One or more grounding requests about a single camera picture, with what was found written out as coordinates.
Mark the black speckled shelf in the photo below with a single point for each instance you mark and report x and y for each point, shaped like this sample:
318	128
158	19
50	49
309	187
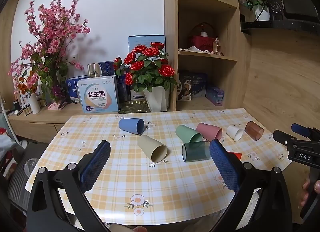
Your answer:
275	25

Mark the black appliance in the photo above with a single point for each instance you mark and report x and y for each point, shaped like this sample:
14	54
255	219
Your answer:
295	4

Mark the blue flat carton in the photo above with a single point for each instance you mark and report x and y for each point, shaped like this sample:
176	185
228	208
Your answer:
140	41

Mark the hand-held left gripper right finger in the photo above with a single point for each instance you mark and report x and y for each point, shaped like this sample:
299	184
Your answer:
225	167

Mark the white pole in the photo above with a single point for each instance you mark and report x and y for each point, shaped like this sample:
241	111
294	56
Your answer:
6	117

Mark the beige cup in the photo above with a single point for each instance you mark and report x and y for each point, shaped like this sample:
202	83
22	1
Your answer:
148	145

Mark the purple box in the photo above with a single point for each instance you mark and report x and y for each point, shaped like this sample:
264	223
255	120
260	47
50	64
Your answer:
215	95

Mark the red paper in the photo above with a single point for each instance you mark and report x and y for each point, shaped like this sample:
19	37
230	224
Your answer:
236	156

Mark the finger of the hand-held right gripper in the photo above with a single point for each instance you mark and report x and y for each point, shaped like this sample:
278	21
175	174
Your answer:
280	135
298	128

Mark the dark blue cookie box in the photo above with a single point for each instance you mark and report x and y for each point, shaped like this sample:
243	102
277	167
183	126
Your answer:
196	84

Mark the red rose plant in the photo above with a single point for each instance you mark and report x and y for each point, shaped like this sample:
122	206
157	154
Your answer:
150	69

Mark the silver box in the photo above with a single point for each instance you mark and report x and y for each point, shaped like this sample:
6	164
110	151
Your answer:
93	70

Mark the white cylindrical vase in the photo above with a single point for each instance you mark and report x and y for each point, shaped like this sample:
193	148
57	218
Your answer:
34	103

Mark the clear plastic bag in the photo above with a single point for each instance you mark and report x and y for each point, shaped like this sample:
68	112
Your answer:
31	165

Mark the pink blossom branches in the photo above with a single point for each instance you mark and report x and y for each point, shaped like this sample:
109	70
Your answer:
50	34

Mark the tall dark blue box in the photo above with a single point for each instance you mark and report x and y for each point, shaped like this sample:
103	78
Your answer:
123	92

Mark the wooden sideboard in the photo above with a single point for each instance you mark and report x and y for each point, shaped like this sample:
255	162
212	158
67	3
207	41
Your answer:
37	127

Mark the dark teal transparent cup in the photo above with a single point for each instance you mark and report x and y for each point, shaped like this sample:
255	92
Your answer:
196	150

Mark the light blue printed box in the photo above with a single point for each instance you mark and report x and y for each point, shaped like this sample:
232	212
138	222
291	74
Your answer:
97	94

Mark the white cup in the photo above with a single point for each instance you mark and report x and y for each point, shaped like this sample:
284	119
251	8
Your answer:
232	130

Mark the white and blue box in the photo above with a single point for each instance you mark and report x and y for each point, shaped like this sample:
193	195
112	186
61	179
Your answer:
137	95

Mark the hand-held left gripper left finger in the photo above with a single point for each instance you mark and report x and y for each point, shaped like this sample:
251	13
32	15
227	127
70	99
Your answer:
96	165

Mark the brown transparent cup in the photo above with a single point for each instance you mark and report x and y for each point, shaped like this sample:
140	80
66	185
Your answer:
252	128

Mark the person's right hand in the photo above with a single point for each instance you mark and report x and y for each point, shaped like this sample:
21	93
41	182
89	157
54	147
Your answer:
305	184

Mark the white wall socket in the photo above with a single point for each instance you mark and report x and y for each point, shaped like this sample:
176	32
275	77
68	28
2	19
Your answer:
74	58

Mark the green cup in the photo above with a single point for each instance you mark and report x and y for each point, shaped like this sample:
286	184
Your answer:
185	130

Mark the wooden shelf unit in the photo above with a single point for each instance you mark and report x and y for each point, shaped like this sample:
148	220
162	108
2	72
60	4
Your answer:
232	72

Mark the white faceted flower pot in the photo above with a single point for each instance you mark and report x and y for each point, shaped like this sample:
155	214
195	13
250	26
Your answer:
156	99

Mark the dark blue patterned box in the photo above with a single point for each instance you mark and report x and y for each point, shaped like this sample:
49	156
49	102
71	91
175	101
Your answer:
107	68

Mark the green patterned tray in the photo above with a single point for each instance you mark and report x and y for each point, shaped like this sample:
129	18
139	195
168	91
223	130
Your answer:
132	108

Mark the clear glass bottle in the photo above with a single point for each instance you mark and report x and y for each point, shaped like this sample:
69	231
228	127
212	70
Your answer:
216	47

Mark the blue tissue pack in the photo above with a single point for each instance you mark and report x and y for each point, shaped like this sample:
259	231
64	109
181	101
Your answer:
72	87

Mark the pink cloth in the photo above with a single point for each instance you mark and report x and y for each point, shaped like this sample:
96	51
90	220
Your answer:
58	106

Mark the pink cup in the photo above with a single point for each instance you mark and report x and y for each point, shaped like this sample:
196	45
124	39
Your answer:
206	129

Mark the blue cup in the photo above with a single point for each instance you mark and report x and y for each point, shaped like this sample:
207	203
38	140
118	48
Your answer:
128	124

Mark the white cloth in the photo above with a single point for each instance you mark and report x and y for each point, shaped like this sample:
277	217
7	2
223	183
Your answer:
193	49

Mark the grey mesh chair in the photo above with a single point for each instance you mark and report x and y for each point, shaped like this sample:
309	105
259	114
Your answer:
20	182

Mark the small brown bottle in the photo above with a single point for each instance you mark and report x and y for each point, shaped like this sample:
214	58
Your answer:
30	109
25	110

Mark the yellow checked floral tablecloth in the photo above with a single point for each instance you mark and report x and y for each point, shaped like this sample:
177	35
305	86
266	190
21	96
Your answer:
125	179

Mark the red box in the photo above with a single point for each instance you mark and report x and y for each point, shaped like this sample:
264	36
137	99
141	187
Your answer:
202	43

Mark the white square flower pot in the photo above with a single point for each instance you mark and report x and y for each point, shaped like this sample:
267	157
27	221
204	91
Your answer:
262	13

